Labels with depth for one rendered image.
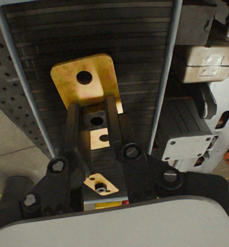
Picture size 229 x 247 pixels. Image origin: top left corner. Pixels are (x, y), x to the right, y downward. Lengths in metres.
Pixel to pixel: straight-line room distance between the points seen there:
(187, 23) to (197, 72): 0.09
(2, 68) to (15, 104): 0.17
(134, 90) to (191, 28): 0.11
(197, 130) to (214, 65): 0.13
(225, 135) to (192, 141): 0.26
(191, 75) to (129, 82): 0.15
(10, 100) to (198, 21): 0.74
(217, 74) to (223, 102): 0.19
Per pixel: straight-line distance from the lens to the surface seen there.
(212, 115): 0.35
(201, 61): 0.31
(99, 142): 0.16
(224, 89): 0.49
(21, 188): 2.77
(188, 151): 0.41
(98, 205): 0.47
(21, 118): 0.90
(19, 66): 0.18
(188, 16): 0.25
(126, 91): 0.20
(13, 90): 0.81
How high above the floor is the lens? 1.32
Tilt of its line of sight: 44 degrees down
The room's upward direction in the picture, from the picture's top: 172 degrees clockwise
